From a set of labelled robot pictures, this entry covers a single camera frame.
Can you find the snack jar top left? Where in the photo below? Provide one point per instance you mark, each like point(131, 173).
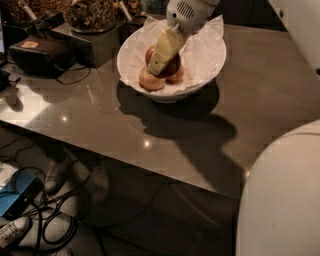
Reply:
point(19, 12)

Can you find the glass bowl of granola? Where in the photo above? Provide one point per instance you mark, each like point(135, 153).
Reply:
point(89, 16)

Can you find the red apple front right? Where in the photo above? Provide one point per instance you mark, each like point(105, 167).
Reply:
point(177, 78)

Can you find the red apple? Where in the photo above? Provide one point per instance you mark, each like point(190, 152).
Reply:
point(177, 78)
point(171, 69)

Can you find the white sneaker bottom left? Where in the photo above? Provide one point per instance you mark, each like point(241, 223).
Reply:
point(13, 232)

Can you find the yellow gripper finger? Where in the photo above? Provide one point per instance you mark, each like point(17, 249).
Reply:
point(170, 42)

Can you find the blue box on floor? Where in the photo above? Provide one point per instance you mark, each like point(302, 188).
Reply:
point(16, 194)

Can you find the black VR headset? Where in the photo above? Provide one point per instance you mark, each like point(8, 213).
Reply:
point(47, 58)

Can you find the white sneaker under table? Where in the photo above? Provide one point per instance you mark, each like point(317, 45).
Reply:
point(57, 176)

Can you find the red apple back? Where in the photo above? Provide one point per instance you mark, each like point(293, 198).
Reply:
point(171, 69)

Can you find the yellowish apple left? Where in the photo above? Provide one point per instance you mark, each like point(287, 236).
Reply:
point(149, 81)

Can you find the white paper liner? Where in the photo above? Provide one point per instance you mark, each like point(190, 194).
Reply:
point(203, 56)

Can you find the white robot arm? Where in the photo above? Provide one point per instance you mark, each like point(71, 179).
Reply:
point(279, 212)

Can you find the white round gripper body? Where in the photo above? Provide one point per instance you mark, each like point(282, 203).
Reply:
point(189, 17)

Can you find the white ceramic bowl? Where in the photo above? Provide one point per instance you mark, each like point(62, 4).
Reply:
point(173, 96)

